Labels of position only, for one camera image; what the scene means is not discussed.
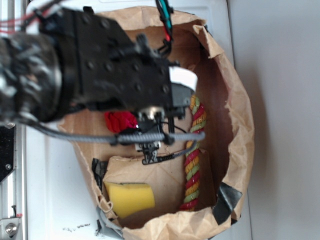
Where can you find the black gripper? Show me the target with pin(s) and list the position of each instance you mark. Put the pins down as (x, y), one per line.
(103, 69)

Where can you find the red paper ball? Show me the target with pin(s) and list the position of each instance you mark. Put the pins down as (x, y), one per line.
(119, 121)

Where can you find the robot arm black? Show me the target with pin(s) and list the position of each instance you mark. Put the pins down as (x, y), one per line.
(31, 83)

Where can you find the yellow sponge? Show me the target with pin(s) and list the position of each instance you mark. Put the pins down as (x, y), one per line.
(130, 198)

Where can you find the white plastic tray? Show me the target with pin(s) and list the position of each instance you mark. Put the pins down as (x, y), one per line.
(59, 206)

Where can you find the brown paper bag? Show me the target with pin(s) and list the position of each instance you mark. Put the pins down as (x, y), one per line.
(225, 156)

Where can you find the black metal bracket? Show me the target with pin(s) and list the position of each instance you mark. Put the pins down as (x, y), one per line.
(7, 152)

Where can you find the aluminium frame rail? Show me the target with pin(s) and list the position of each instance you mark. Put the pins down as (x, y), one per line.
(13, 200)

